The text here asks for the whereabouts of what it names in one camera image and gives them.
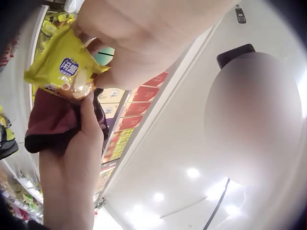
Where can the person's left hand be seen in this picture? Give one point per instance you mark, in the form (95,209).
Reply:
(148,36)

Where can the person's right hand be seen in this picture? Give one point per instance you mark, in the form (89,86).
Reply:
(79,146)

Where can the person's left fingers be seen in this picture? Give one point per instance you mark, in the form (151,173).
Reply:
(87,36)

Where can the person's left thumb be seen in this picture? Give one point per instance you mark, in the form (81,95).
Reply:
(115,80)

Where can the person's right thumb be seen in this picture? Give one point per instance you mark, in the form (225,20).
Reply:
(88,112)

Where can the yellow snack packet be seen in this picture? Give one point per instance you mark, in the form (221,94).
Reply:
(62,62)

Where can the dark red cloth bag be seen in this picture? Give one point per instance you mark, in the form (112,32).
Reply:
(52,122)

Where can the shop shelf with red boxes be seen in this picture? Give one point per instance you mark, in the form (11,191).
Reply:
(140,105)

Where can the round ceiling lamp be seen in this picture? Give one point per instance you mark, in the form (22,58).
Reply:
(193,172)
(158,197)

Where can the black ceiling device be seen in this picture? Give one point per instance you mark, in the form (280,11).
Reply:
(240,14)

